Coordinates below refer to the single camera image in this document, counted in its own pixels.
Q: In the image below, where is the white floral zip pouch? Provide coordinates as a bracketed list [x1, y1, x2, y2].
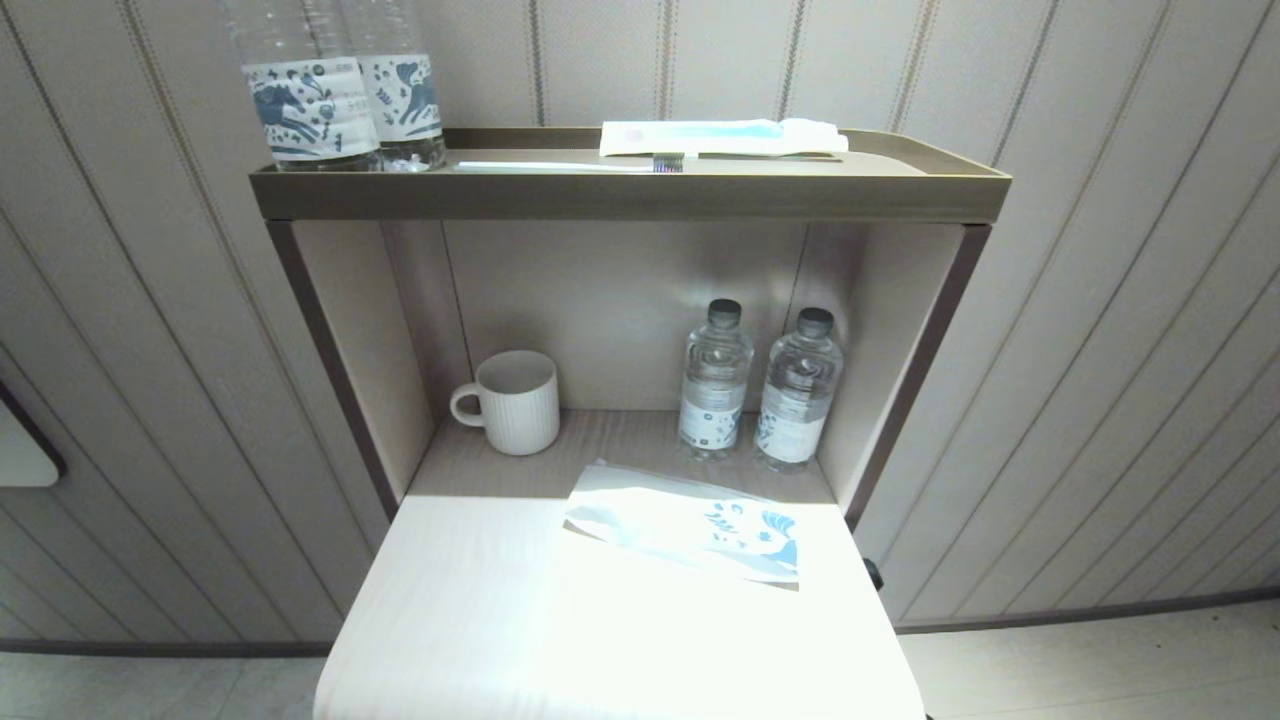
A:
[563, 460, 801, 591]

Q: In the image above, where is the small clear water bottle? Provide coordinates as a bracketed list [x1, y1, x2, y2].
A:
[678, 298, 756, 463]
[755, 307, 846, 473]

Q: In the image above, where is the white ribbed mug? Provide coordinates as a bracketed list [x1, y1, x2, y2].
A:
[450, 350, 562, 457]

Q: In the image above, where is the brown metal shelf tray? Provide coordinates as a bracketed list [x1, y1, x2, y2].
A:
[249, 127, 1013, 225]

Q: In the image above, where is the white toothbrush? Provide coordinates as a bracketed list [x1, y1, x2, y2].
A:
[455, 152, 686, 175]

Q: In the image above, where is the white wrapped blue toothbrush pack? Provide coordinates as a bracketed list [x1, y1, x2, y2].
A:
[599, 118, 850, 159]

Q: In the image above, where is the beige wooden shelf cabinet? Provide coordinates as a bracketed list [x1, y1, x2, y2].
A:
[265, 218, 994, 531]

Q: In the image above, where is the large bottle blue deer label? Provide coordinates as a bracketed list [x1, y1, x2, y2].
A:
[345, 0, 448, 171]
[220, 0, 383, 173]

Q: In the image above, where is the white wall fixture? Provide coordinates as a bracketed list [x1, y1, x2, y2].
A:
[0, 385, 66, 489]

